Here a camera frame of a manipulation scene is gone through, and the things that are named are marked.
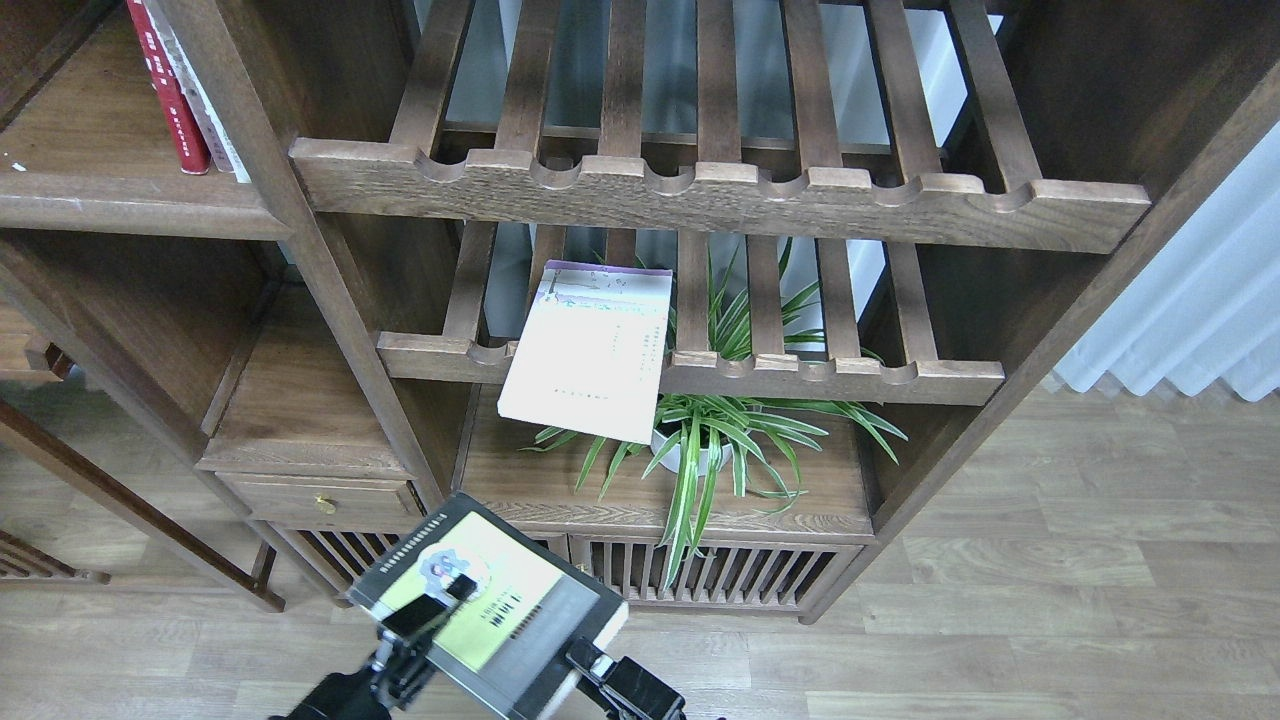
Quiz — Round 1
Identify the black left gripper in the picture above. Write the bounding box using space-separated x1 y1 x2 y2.
287 575 477 719

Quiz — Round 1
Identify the white pleated curtain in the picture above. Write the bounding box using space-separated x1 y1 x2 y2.
1053 129 1279 402

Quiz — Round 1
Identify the dark wooden bookshelf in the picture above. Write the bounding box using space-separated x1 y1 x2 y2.
3 1 1277 623

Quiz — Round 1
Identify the red paperback book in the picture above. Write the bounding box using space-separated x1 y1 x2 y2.
125 1 211 176

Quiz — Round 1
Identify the upright brown-spined book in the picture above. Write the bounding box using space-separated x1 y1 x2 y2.
146 0 237 174

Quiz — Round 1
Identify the white plant pot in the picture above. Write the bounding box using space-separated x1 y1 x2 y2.
652 420 762 477

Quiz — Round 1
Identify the upright white book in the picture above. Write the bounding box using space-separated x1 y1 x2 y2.
170 0 253 184

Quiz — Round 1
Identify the lavender white paperback book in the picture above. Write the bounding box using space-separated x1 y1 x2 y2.
497 260 673 445

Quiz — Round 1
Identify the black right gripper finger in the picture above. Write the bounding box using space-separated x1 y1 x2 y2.
564 641 686 719

